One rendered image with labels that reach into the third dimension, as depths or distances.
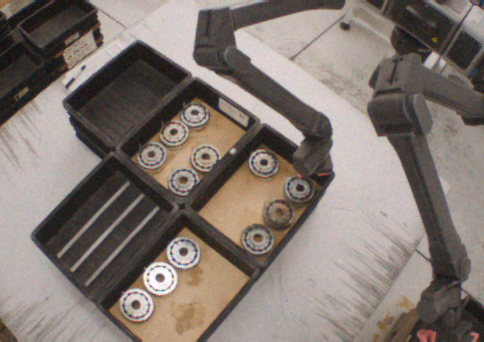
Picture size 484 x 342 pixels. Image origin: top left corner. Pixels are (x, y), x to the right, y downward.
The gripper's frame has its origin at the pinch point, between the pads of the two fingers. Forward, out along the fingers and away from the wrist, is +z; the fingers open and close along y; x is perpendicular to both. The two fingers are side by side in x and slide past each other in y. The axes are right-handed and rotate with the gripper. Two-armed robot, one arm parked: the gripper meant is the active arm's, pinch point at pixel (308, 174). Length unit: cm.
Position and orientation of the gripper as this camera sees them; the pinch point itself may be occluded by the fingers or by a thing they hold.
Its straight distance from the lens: 134.4
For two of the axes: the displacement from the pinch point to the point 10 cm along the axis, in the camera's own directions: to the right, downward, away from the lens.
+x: -1.3, -8.8, 4.5
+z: -0.7, 4.6, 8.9
